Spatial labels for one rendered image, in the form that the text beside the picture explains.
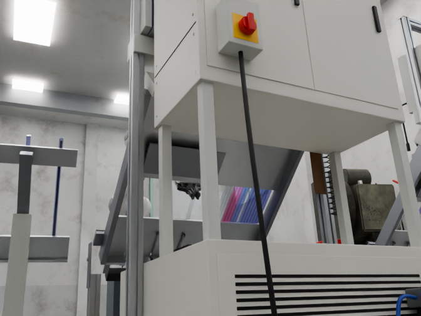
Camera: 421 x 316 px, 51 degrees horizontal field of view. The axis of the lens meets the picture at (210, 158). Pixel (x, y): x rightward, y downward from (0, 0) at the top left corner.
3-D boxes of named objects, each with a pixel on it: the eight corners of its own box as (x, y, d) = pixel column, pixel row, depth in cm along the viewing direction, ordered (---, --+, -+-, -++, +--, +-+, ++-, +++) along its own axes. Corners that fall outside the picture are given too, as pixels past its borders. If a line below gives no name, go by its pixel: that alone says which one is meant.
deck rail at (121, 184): (100, 264, 172) (98, 254, 177) (105, 264, 172) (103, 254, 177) (145, 94, 144) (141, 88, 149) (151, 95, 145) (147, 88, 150)
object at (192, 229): (105, 258, 174) (104, 252, 177) (249, 260, 203) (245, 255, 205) (116, 218, 167) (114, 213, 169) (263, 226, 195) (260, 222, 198)
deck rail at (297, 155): (250, 266, 201) (245, 257, 206) (254, 266, 202) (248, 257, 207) (311, 125, 173) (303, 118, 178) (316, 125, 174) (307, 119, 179)
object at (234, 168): (128, 181, 158) (125, 173, 162) (280, 195, 186) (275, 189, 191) (151, 95, 145) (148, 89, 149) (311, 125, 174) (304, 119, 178)
